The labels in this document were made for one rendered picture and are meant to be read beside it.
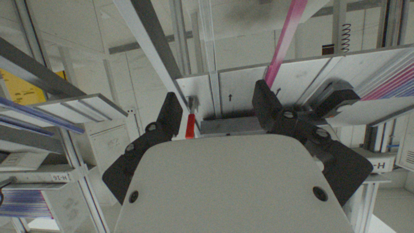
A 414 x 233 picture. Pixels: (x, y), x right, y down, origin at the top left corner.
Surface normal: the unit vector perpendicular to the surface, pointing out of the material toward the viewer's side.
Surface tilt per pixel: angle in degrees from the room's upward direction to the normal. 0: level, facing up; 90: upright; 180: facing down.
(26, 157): 90
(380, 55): 43
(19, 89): 90
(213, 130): 133
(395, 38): 90
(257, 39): 90
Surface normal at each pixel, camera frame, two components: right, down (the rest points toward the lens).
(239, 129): -0.15, -0.52
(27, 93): -0.10, 0.19
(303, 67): 0.02, 0.85
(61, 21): 0.99, -0.10
